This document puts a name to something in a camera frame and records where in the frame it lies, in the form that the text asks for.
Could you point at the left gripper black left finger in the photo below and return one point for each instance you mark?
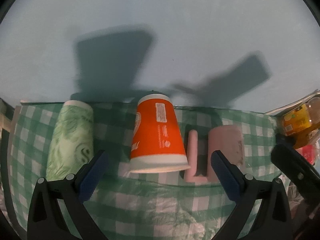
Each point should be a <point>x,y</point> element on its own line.
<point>45,219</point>

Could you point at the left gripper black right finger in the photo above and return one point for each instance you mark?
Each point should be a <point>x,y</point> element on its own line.
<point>273,219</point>

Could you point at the green patterned paper cup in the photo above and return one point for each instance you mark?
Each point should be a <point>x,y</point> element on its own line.
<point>72,142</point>

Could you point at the orange paper cup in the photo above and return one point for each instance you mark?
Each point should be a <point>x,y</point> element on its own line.
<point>157,145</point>

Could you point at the pink snack box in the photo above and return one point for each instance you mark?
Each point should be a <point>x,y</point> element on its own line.
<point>310,153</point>

